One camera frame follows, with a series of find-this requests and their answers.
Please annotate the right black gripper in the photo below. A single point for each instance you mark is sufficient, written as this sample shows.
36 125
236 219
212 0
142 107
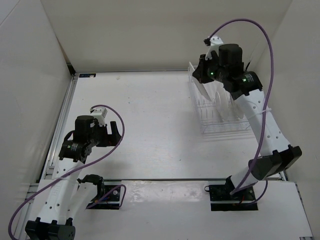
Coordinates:
199 73

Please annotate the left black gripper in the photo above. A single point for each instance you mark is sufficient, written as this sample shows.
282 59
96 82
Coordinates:
113 138

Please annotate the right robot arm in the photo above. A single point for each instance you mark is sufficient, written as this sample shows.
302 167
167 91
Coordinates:
223 63

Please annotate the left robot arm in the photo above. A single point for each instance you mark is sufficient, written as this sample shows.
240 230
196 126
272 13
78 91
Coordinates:
68 193

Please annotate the blue table sticker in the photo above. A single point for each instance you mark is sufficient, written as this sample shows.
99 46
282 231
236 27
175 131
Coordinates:
87 75

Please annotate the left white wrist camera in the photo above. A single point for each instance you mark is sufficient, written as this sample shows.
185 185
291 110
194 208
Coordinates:
99 113

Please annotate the white wire dish rack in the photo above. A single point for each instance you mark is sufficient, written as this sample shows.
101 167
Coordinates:
217 115

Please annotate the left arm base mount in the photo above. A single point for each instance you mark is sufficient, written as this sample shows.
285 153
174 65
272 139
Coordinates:
112 198

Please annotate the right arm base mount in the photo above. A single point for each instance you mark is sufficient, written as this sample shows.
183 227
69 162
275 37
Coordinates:
222 201

